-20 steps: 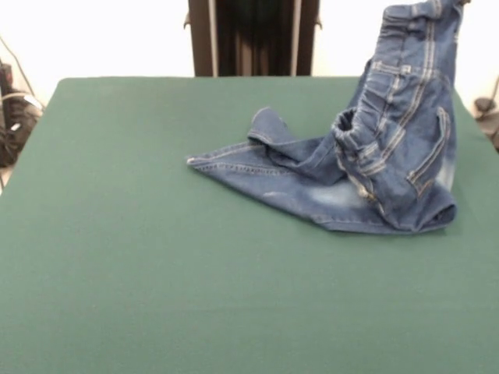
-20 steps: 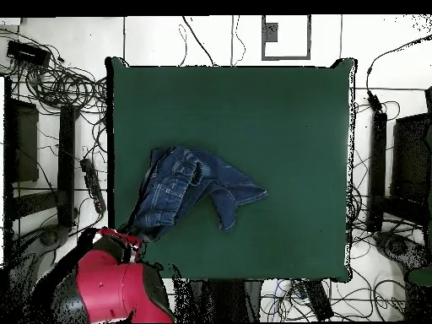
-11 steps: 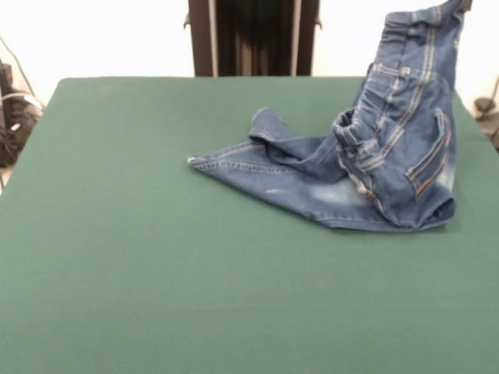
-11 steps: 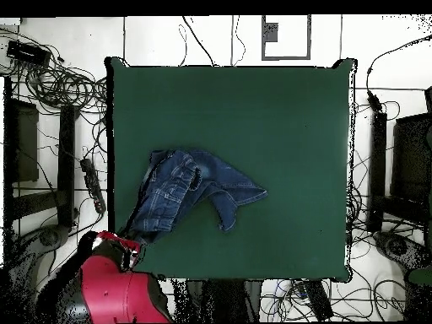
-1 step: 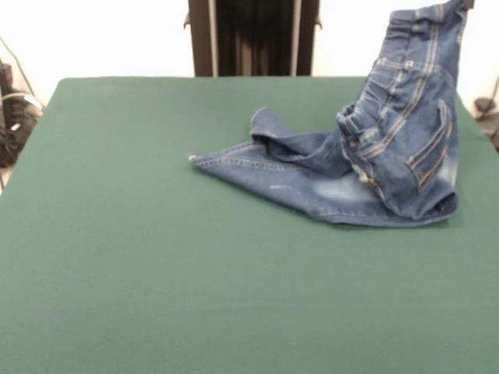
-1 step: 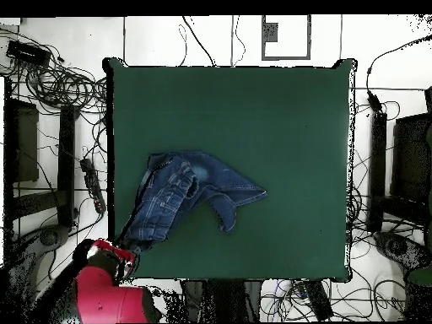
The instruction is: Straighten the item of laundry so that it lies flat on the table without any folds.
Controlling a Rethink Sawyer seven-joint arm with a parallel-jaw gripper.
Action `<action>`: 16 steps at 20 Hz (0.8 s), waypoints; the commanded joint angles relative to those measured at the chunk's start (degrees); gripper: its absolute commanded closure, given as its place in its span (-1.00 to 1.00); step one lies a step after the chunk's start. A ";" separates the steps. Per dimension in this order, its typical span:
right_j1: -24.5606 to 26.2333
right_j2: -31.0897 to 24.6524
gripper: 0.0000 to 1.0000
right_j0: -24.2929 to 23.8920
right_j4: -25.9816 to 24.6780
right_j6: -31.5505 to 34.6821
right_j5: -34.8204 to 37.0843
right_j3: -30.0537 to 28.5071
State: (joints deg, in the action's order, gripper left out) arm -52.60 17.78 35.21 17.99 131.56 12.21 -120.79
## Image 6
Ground blue denim jeans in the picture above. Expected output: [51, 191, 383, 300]
[116, 149, 268, 252]

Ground black flat device box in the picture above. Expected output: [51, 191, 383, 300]
[5, 39, 52, 68]

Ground black power strip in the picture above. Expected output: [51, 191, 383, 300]
[79, 157, 108, 214]

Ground dark green table cloth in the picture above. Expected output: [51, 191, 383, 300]
[102, 57, 358, 283]

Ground black rectangular box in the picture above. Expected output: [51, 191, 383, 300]
[301, 280, 335, 321]

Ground black metal frame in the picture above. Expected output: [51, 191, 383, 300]
[366, 85, 432, 234]
[3, 76, 81, 237]

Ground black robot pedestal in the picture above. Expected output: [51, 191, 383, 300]
[180, 278, 263, 323]

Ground black cable tangle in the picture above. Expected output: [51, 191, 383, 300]
[0, 26, 109, 117]

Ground grey square frame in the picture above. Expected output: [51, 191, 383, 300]
[261, 14, 312, 62]

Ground black cable with connector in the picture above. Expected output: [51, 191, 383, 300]
[365, 35, 432, 114]

